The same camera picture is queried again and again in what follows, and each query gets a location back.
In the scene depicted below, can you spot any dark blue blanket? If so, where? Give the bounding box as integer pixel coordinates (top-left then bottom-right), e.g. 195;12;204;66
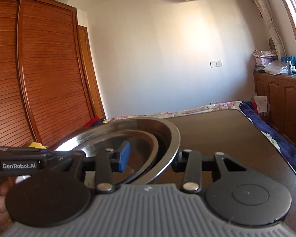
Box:
239;101;296;172

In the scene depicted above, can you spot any white paper bag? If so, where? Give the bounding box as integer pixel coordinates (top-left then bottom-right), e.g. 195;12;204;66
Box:
251;96;268;113

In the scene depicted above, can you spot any person's left hand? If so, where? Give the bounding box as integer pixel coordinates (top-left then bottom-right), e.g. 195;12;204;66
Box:
0;178;13;233

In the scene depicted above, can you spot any white wall switch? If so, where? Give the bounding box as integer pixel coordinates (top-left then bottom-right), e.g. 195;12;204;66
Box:
210;60;222;67

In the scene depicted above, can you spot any wooden slatted wardrobe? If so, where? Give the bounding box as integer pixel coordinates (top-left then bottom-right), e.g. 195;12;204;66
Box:
0;0;105;146

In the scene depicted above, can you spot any yellow plush toy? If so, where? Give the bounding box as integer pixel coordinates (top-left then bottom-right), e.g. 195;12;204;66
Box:
23;142;47;149

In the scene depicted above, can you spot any clear plastic bag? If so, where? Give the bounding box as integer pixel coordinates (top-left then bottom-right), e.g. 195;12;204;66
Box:
263;60;288;75

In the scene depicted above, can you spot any small steel bowl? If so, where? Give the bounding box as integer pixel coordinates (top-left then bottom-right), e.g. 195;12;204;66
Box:
79;130;159;185

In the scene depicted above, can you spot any floral bed quilt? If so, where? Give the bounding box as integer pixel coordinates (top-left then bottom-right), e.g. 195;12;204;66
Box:
104;101;243;124

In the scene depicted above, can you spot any patterned beige curtain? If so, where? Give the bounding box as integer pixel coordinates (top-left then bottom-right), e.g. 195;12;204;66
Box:
254;0;286;58

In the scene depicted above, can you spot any wooden sideboard cabinet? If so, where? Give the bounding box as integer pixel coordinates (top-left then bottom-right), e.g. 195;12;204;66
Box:
254;73;296;147

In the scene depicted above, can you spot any large steel bowl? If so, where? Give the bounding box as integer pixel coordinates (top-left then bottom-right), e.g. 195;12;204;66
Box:
51;117;181;185

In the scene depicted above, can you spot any red cloth on bed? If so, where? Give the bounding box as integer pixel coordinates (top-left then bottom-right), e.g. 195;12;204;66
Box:
84;117;104;127

